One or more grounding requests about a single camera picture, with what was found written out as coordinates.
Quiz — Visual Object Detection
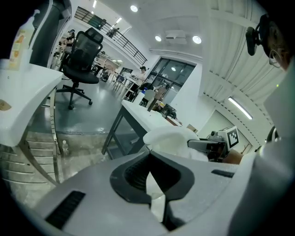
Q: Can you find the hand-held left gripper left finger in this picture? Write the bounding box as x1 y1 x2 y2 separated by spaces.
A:
34 151 168 236

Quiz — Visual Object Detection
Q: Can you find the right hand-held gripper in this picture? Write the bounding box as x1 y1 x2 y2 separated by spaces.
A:
187 125 240 163

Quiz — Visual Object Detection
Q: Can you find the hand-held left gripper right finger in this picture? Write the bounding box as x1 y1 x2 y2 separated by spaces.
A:
149 151 241 236

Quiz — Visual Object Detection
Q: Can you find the white cloth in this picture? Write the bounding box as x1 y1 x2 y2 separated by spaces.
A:
142 125 209 162

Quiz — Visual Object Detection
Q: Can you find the person's right forearm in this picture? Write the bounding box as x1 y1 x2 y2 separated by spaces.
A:
224 148 243 165

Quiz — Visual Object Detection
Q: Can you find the black machine cabinet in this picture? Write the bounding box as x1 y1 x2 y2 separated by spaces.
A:
162 103 178 120

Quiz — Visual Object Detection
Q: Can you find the ceiling tube light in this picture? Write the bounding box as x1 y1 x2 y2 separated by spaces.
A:
227 96 254 120

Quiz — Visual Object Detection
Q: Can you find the grey-green armchair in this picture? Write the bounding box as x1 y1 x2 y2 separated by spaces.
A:
140 88 157 108

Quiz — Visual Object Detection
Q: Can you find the black-framed glass window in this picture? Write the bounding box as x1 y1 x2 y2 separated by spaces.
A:
146 57 197 104

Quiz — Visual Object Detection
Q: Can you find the white soap bottle blue pump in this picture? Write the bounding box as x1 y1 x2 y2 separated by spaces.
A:
133 89 146 106

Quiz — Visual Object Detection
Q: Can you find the steel rack stand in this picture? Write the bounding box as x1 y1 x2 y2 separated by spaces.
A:
0 86 64 186

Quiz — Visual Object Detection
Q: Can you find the white table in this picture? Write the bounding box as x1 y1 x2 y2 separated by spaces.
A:
112 75 142 97

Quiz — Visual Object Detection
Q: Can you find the white ceiling air conditioner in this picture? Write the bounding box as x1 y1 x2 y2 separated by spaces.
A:
165 29 188 45

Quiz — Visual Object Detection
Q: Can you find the person's head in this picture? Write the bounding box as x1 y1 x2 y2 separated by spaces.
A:
267 20 295 71

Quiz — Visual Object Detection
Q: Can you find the black mezzanine railing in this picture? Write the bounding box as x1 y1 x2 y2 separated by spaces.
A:
75 6 148 67

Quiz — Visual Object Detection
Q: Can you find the black office chair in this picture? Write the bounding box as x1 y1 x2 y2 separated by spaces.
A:
56 27 105 111

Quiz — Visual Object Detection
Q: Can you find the clear pump bottle orange label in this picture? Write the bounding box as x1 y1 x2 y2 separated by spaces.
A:
8 9 41 71

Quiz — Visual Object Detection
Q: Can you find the black head-mounted camera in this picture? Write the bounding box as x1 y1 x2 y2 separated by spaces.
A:
245 13 271 56

